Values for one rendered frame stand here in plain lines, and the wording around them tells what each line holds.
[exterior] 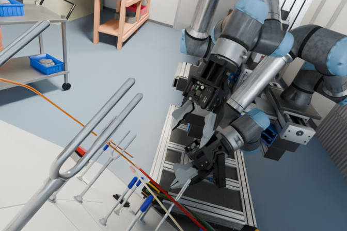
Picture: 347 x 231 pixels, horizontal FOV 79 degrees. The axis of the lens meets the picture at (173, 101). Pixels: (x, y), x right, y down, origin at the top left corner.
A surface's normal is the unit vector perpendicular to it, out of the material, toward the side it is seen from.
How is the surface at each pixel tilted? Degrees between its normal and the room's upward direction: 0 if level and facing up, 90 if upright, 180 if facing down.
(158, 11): 90
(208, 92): 61
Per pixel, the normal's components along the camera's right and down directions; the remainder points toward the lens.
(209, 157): 0.25, 0.14
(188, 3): -0.14, 0.51
